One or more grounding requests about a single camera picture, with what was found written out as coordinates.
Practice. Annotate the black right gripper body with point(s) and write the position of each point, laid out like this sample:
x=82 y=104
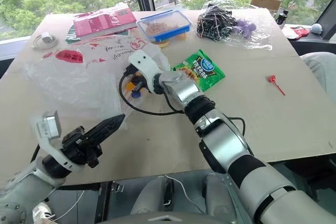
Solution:
x=136 y=75

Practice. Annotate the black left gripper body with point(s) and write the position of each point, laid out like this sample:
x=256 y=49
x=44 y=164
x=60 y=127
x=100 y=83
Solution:
x=80 y=146

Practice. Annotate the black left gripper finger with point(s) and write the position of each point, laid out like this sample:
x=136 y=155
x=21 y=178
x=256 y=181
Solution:
x=103 y=137
x=105 y=125

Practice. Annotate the white red-printed plastic bag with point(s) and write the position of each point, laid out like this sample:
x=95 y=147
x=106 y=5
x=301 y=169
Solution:
x=76 y=79

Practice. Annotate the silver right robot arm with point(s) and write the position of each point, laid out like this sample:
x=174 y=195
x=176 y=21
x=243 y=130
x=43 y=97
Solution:
x=236 y=155

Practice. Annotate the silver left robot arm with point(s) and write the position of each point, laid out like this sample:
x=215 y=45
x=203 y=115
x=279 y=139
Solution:
x=23 y=190

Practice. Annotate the clear plastic bag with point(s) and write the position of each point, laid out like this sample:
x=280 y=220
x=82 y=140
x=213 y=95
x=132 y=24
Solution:
x=258 y=39

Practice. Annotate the small blue object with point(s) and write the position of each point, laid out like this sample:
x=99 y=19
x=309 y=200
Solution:
x=135 y=94

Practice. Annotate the small orange object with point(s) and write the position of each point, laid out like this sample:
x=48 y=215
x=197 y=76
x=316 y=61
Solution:
x=129 y=85

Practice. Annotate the yellow round snack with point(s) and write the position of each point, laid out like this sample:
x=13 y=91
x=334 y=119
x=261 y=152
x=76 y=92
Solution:
x=163 y=44

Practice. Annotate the clear blue-lidded food container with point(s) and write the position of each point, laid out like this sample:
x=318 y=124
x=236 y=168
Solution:
x=164 y=26

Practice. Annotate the pink red packet stack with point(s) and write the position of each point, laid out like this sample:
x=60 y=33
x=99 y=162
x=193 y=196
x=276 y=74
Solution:
x=103 y=22

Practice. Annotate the green snack packet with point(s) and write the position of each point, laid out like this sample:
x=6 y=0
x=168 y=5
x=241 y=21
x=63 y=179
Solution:
x=203 y=70

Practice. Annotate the white black-striped sneaker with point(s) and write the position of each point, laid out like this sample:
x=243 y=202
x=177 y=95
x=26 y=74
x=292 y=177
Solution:
x=43 y=212

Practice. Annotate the grey rounded robot leg cover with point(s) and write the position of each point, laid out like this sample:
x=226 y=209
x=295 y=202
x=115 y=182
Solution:
x=223 y=197
x=152 y=195

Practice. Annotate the green striped notebook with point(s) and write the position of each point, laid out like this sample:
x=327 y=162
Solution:
x=71 y=35

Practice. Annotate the purple toy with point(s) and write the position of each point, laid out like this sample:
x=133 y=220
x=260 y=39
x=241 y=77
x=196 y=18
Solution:
x=245 y=27

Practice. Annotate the red lollipop-shaped pin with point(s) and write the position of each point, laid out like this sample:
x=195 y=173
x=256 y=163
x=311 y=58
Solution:
x=274 y=81

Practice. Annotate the brown cardboard box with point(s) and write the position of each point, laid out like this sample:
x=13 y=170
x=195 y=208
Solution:
x=265 y=2

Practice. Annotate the small black device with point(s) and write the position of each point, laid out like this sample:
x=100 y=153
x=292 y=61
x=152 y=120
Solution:
x=281 y=17

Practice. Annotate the red cloth item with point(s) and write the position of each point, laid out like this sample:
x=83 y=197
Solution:
x=299 y=31

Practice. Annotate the grey rounded seat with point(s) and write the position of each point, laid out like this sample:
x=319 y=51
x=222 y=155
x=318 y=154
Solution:
x=321 y=70

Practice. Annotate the grey-blue round toy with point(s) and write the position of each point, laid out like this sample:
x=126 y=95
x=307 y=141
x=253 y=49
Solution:
x=316 y=28

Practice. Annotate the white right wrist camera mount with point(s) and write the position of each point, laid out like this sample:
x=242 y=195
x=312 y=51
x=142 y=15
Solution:
x=145 y=64

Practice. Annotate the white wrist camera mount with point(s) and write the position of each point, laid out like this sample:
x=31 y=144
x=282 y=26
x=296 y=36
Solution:
x=145 y=64
x=48 y=129

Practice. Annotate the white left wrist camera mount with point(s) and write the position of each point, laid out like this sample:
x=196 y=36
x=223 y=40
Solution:
x=48 y=129

